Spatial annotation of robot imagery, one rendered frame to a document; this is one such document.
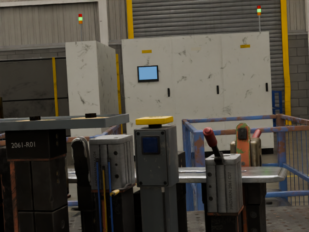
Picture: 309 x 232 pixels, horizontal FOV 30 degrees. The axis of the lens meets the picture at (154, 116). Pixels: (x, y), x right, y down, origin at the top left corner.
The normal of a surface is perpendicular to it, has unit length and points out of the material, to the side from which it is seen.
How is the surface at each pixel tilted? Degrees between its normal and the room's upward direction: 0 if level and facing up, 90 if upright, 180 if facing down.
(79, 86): 90
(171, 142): 90
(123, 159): 90
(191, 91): 90
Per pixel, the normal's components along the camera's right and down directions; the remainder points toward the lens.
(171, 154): 0.95, -0.04
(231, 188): -0.29, 0.07
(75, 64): -0.06, 0.06
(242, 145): -0.29, -0.15
